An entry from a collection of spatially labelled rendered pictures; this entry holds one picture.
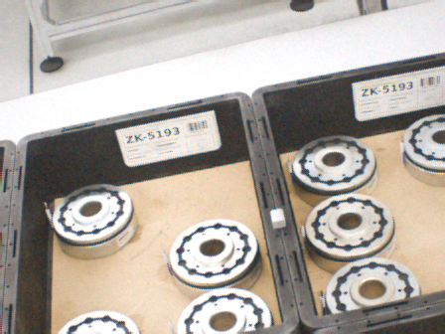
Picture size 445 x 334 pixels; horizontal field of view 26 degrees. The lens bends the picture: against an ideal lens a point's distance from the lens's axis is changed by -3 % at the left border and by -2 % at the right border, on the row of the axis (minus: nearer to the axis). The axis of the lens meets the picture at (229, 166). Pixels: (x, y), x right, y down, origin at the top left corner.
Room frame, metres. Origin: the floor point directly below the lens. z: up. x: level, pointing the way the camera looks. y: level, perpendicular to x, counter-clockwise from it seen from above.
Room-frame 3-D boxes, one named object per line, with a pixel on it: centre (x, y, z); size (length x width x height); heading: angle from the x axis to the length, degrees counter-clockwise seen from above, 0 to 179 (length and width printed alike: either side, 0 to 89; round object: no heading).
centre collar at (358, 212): (0.79, -0.12, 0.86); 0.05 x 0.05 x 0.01
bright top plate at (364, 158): (0.90, -0.13, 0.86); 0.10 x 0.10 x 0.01
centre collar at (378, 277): (0.68, -0.12, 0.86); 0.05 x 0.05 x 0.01
